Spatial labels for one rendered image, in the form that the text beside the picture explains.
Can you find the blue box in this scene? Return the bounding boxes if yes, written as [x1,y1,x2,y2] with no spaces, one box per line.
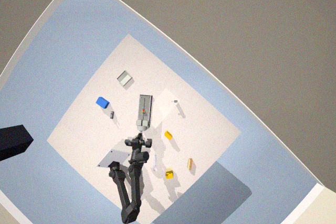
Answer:
[96,97,110,109]

